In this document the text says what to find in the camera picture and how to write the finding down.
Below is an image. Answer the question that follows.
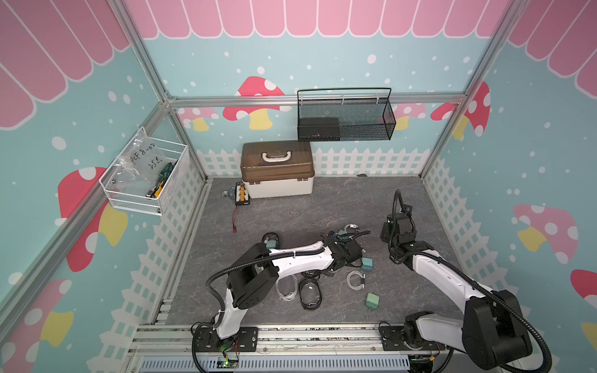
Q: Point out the clear labelled plastic bag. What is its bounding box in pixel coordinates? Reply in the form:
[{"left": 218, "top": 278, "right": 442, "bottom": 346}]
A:
[{"left": 112, "top": 131, "right": 167, "bottom": 191}]

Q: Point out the green handled tool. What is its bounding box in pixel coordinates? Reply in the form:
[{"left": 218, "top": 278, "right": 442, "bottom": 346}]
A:
[{"left": 146, "top": 163, "right": 176, "bottom": 198}]

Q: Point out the black wire mesh basket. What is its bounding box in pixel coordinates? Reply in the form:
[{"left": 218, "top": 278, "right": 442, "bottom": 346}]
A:
[{"left": 296, "top": 87, "right": 396, "bottom": 141}]

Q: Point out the teal charger cube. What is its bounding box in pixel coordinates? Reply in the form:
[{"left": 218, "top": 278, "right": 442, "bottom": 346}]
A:
[{"left": 361, "top": 257, "right": 374, "bottom": 271}]

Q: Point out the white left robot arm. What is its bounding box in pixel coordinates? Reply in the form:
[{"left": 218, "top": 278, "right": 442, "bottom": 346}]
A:
[{"left": 205, "top": 231, "right": 370, "bottom": 340}]

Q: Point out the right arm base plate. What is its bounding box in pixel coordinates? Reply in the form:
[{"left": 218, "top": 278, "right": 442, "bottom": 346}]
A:
[{"left": 378, "top": 322, "right": 446, "bottom": 353}]

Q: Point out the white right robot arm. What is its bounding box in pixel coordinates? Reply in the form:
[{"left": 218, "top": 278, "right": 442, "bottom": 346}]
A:
[{"left": 380, "top": 192, "right": 553, "bottom": 372}]

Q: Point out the green charger cube lower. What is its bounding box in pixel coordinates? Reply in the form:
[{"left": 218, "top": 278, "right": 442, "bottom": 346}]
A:
[{"left": 365, "top": 292, "right": 381, "bottom": 310}]

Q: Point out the brown lid storage box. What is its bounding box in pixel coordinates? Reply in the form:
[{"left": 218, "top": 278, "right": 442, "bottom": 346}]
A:
[{"left": 240, "top": 140, "right": 315, "bottom": 199}]

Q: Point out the black box in basket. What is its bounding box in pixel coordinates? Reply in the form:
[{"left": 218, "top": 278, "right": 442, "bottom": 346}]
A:
[{"left": 297, "top": 117, "right": 340, "bottom": 141}]

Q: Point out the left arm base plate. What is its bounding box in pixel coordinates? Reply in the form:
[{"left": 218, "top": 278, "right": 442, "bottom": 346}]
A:
[{"left": 191, "top": 326, "right": 259, "bottom": 353}]

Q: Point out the black yellow charger board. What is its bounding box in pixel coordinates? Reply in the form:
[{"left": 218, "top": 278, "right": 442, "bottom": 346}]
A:
[{"left": 235, "top": 182, "right": 250, "bottom": 206}]

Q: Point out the white wire wall basket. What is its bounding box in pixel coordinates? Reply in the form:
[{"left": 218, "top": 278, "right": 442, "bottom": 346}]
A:
[{"left": 99, "top": 128, "right": 190, "bottom": 216}]

